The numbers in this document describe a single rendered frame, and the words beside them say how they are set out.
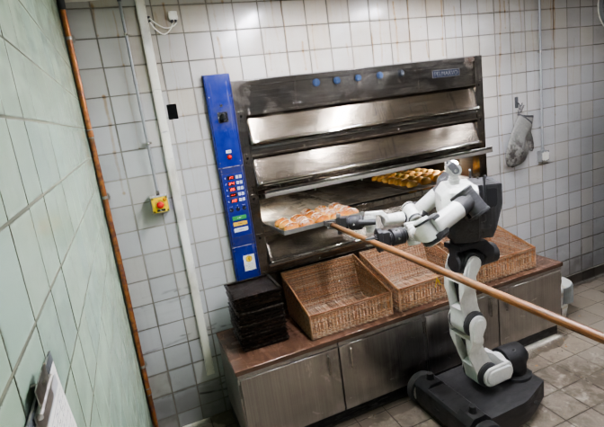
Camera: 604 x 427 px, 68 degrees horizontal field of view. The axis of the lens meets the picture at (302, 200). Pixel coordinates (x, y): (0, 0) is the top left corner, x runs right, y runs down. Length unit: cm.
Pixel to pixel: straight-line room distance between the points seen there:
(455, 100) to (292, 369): 223
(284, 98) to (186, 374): 186
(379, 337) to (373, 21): 204
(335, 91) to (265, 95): 49
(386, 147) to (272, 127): 85
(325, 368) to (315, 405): 23
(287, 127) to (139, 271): 126
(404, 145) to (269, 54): 116
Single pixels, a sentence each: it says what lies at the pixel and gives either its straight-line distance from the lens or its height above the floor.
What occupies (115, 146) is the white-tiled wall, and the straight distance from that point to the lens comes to 272.
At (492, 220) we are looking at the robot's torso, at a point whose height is 121.
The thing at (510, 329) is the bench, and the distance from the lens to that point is 354.
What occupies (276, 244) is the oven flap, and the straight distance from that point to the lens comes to 297.
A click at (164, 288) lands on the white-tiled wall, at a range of 288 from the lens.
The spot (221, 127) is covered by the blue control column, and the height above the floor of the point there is 184.
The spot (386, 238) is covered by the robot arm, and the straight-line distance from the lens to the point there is 231.
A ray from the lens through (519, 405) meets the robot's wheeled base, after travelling 292.
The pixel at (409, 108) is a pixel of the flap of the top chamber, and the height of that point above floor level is 179.
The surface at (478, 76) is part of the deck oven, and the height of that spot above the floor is 195.
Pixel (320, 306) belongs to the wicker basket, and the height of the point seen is 59.
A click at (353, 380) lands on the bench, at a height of 27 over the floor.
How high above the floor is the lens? 189
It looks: 12 degrees down
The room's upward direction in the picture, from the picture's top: 8 degrees counter-clockwise
